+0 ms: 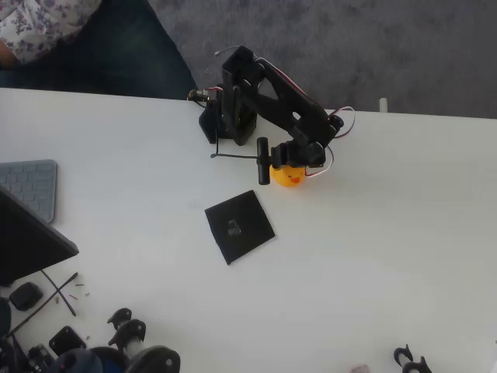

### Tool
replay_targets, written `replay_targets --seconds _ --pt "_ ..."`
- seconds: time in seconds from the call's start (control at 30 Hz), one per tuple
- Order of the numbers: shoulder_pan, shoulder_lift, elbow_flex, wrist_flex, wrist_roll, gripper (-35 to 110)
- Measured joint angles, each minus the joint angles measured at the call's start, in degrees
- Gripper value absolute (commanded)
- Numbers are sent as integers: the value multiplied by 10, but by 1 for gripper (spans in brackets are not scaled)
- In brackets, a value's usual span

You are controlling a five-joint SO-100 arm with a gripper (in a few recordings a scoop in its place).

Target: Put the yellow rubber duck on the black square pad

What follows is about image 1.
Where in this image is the yellow rubber duck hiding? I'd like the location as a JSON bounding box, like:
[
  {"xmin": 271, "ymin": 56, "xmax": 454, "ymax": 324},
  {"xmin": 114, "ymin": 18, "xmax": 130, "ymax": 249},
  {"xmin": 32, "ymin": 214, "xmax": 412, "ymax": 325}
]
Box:
[{"xmin": 269, "ymin": 165, "xmax": 306, "ymax": 188}]

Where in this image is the grey keyboard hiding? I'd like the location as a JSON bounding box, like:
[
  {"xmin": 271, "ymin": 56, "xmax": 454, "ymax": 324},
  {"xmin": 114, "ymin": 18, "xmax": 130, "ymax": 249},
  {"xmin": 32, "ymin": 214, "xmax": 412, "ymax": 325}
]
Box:
[{"xmin": 0, "ymin": 159, "xmax": 58, "ymax": 224}]

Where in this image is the black circuit board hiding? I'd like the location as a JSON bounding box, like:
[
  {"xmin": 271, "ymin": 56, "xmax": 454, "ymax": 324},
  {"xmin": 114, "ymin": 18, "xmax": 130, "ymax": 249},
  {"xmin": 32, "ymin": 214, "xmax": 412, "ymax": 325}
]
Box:
[{"xmin": 26, "ymin": 343, "xmax": 55, "ymax": 373}]

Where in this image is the blue round part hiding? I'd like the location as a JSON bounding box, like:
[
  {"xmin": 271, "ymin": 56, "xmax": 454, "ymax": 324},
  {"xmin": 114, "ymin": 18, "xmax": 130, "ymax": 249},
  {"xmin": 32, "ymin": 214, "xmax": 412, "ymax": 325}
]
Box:
[{"xmin": 91, "ymin": 346, "xmax": 128, "ymax": 373}]

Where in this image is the black square mounting plate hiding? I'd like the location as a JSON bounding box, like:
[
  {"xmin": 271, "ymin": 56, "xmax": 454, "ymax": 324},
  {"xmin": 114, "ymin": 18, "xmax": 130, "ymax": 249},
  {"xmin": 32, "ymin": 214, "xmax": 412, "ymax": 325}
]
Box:
[{"xmin": 48, "ymin": 325, "xmax": 87, "ymax": 357}]

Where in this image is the white red elbow cable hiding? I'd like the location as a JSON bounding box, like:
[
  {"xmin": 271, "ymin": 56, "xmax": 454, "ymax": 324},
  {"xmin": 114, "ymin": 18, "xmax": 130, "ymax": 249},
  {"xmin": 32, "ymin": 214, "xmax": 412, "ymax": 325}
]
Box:
[{"xmin": 254, "ymin": 57, "xmax": 356, "ymax": 139}]

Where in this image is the dark round object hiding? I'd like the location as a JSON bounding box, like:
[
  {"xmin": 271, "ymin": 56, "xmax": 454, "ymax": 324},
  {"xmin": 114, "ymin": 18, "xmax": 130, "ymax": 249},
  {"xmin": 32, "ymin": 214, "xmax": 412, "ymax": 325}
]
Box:
[{"xmin": 0, "ymin": 297, "xmax": 12, "ymax": 338}]

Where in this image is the person's forearm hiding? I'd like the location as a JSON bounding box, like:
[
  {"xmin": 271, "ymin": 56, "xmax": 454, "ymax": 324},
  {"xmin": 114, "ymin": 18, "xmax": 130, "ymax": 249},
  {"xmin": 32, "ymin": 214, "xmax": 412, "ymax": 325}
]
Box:
[{"xmin": 0, "ymin": 38, "xmax": 19, "ymax": 70}]

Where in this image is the black clamp with silver rod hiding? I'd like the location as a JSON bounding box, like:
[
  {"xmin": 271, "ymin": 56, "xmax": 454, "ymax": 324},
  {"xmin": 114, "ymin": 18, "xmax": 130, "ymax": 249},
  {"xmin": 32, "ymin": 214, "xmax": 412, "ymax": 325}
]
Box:
[{"xmin": 107, "ymin": 308, "xmax": 182, "ymax": 373}]

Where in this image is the dark blue round cap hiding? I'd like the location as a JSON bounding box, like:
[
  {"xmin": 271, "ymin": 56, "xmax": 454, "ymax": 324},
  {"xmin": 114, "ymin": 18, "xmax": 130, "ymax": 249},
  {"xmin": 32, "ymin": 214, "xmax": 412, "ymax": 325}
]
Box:
[{"xmin": 50, "ymin": 348, "xmax": 105, "ymax": 373}]

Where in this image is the black tangled part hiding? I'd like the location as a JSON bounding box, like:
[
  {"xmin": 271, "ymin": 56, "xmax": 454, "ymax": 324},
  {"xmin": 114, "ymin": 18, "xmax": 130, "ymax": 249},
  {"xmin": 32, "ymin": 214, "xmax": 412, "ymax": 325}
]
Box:
[{"xmin": 0, "ymin": 336, "xmax": 20, "ymax": 373}]

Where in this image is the white red wrist cable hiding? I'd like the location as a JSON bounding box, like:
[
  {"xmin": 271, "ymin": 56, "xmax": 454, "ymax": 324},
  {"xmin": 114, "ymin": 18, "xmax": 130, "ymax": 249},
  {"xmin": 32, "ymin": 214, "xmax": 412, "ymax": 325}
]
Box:
[{"xmin": 304, "ymin": 145, "xmax": 335, "ymax": 180}]

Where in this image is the black camera cable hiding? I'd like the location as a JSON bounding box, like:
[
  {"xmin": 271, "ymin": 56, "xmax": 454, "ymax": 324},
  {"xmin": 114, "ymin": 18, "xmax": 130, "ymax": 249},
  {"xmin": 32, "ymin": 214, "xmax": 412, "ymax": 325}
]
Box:
[{"xmin": 210, "ymin": 134, "xmax": 259, "ymax": 160}]

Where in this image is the brass and black plug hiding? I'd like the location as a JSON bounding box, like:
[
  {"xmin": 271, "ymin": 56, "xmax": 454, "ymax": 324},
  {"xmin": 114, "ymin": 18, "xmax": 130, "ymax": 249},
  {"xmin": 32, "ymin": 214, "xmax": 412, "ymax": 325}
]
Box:
[{"xmin": 187, "ymin": 87, "xmax": 224, "ymax": 105}]

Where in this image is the thin black stick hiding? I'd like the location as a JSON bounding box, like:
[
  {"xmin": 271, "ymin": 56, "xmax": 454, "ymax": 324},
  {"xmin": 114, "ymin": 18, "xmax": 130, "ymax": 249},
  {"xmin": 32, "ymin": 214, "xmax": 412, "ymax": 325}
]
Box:
[
  {"xmin": 5, "ymin": 271, "xmax": 79, "ymax": 338},
  {"xmin": 40, "ymin": 269, "xmax": 78, "ymax": 317}
]

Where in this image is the white floral shirt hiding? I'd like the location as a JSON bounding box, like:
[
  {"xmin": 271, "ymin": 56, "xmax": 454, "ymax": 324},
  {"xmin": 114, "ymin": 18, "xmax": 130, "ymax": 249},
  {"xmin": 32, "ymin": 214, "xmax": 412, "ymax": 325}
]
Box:
[{"xmin": 0, "ymin": 0, "xmax": 103, "ymax": 65}]

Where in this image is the black laptop screen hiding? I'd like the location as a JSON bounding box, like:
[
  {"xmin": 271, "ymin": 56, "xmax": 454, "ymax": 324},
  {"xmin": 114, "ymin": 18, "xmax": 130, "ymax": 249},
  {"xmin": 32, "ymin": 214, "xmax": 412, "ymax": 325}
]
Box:
[{"xmin": 0, "ymin": 185, "xmax": 80, "ymax": 288}]

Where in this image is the person in jeans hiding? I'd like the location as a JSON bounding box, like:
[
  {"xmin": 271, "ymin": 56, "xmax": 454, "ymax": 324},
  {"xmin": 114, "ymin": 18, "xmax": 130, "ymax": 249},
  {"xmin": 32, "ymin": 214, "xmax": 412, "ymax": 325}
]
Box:
[{"xmin": 0, "ymin": 0, "xmax": 199, "ymax": 100}]

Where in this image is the black square pad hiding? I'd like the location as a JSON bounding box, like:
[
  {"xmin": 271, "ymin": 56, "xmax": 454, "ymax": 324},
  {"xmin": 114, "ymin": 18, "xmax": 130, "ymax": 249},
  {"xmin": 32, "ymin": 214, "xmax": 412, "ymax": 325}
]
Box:
[{"xmin": 204, "ymin": 189, "xmax": 276, "ymax": 267}]

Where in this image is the small black pouch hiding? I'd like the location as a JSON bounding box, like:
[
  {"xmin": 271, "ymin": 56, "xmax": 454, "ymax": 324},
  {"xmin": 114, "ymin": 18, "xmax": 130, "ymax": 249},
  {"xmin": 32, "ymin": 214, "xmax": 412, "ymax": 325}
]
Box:
[{"xmin": 9, "ymin": 282, "xmax": 43, "ymax": 312}]

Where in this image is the small black clamp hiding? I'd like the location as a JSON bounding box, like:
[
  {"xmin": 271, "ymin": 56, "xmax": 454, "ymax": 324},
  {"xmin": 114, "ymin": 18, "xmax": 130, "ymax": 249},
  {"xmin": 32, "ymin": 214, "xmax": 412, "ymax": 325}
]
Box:
[{"xmin": 394, "ymin": 343, "xmax": 433, "ymax": 373}]

